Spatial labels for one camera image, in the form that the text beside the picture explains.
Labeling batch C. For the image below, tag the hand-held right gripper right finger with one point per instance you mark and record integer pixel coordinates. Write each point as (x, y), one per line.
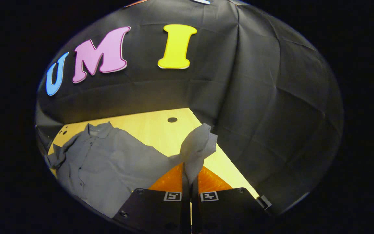
(229, 211)

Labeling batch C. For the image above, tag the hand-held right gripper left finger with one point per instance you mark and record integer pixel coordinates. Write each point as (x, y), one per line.
(154, 208)

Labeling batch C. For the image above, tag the grey button shirt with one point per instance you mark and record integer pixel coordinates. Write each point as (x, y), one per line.
(109, 162)

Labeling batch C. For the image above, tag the black backdrop cloth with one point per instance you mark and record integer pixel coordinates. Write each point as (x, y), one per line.
(271, 97)

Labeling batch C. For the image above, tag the grey table edge bracket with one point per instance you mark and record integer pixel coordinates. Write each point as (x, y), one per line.
(265, 201)

